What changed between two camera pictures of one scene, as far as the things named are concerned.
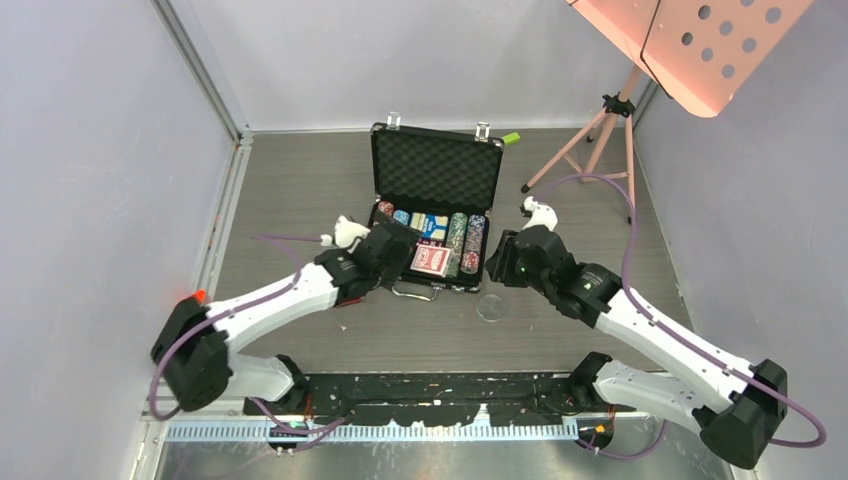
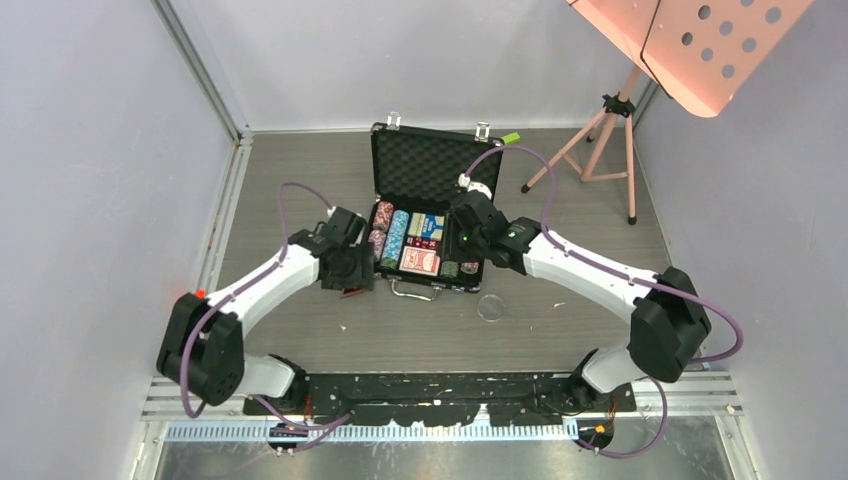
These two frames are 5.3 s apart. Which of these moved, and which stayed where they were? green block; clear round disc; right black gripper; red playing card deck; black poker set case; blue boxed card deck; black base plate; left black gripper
Moved: red playing card deck; left black gripper; right black gripper
Stayed: black poker set case; blue boxed card deck; clear round disc; black base plate; green block
